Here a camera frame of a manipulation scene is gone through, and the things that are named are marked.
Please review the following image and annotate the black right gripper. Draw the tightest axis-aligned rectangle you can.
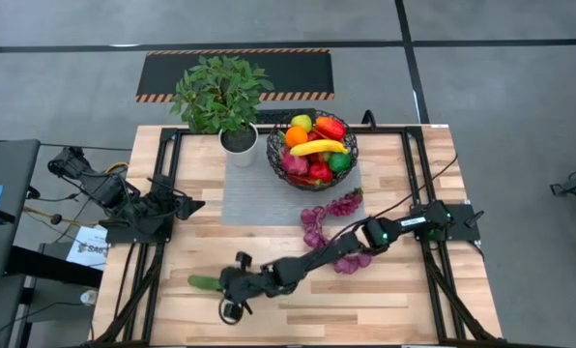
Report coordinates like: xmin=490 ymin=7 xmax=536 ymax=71
xmin=218 ymin=250 xmax=270 ymax=324

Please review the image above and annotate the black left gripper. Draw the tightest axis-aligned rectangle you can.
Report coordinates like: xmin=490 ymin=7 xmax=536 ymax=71
xmin=140 ymin=174 xmax=206 ymax=228

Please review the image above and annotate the green cucumber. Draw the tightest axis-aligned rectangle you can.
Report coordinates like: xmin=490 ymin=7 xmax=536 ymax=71
xmin=187 ymin=274 xmax=225 ymax=293

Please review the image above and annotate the pink dragon fruit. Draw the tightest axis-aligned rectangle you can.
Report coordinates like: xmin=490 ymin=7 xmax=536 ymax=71
xmin=280 ymin=148 xmax=310 ymax=177

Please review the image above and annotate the orange fruit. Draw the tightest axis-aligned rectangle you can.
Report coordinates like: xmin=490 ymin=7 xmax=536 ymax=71
xmin=284 ymin=126 xmax=309 ymax=149

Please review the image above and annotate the red pomegranate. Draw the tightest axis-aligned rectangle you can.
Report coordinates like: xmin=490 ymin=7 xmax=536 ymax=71
xmin=308 ymin=161 xmax=334 ymax=185

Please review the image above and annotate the yellow-green lemon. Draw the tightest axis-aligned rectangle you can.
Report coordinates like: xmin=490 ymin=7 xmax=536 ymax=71
xmin=290 ymin=113 xmax=314 ymax=134

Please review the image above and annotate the yellow banana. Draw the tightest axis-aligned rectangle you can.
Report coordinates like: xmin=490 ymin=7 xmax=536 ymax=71
xmin=289 ymin=138 xmax=350 ymax=158

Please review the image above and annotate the green lime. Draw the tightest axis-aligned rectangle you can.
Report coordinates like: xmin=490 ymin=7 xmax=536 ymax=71
xmin=327 ymin=152 xmax=353 ymax=174

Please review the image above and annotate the grey place mat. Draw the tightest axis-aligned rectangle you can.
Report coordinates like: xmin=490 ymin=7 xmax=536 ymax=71
xmin=219 ymin=144 xmax=367 ymax=227

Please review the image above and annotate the white plant pot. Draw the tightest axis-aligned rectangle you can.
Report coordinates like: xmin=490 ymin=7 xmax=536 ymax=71
xmin=218 ymin=122 xmax=260 ymax=169

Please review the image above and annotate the purple grape bunch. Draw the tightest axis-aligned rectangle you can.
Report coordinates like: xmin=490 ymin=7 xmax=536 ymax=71
xmin=300 ymin=206 xmax=374 ymax=276
xmin=326 ymin=188 xmax=365 ymax=218

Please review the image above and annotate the white printed paper sheet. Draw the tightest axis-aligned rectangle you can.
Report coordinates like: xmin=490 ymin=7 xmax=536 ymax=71
xmin=65 ymin=224 xmax=109 ymax=272

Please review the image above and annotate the green leafy plant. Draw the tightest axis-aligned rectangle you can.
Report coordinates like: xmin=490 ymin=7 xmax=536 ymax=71
xmin=169 ymin=54 xmax=274 ymax=135

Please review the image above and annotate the black ventilated box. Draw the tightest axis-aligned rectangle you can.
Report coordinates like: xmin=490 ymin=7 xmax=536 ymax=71
xmin=254 ymin=107 xmax=318 ymax=125

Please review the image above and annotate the black desk support beam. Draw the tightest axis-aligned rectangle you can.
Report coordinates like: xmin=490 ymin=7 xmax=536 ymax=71
xmin=5 ymin=245 xmax=104 ymax=291

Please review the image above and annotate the black hazard-striped floor mat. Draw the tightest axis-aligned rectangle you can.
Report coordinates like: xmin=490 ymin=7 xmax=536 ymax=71
xmin=134 ymin=47 xmax=336 ymax=103

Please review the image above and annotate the grey desk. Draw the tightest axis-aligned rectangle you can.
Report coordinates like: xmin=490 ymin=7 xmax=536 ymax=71
xmin=0 ymin=138 xmax=42 ymax=284

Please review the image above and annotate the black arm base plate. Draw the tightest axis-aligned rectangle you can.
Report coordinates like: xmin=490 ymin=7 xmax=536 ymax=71
xmin=99 ymin=219 xmax=173 ymax=246
xmin=410 ymin=202 xmax=482 ymax=243

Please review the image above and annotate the black wire basket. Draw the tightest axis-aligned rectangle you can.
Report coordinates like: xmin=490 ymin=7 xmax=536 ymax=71
xmin=266 ymin=108 xmax=360 ymax=192

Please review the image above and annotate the yellow cable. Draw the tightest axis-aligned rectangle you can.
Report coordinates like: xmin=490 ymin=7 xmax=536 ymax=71
xmin=23 ymin=206 xmax=101 ymax=228

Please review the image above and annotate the black cable loop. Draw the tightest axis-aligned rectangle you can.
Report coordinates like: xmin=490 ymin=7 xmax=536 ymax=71
xmin=361 ymin=108 xmax=379 ymax=131

